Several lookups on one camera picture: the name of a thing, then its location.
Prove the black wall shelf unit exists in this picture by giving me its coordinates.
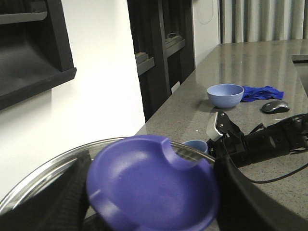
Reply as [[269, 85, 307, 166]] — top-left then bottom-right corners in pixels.
[[127, 0, 195, 120]]

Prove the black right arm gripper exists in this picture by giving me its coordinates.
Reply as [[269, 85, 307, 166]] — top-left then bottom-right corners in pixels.
[[206, 111, 308, 231]]

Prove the small light blue cup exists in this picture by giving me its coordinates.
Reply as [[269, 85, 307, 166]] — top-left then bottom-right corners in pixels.
[[182, 140, 208, 154]]

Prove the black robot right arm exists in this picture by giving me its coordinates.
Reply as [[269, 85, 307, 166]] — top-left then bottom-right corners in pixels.
[[206, 111, 308, 231]]

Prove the light blue bowl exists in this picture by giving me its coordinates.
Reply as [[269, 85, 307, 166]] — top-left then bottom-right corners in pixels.
[[206, 84, 244, 109]]

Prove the grey striped curtain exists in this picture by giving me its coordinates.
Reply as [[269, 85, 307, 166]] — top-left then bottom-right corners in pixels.
[[219, 0, 308, 43]]

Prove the blue crumpled cloth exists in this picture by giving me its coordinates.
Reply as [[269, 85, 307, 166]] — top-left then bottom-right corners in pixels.
[[241, 86, 284, 102]]

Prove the black cable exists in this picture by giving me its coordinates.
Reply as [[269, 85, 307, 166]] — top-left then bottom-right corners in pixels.
[[247, 162, 308, 184]]

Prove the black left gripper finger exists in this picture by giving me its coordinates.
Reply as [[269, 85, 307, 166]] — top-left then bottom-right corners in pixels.
[[0, 154, 91, 231]]

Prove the white wall socket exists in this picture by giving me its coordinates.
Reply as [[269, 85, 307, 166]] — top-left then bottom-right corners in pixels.
[[171, 81, 180, 94]]

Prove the grey computer mouse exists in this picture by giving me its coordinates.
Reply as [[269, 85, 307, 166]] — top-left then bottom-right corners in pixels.
[[261, 100, 290, 114]]

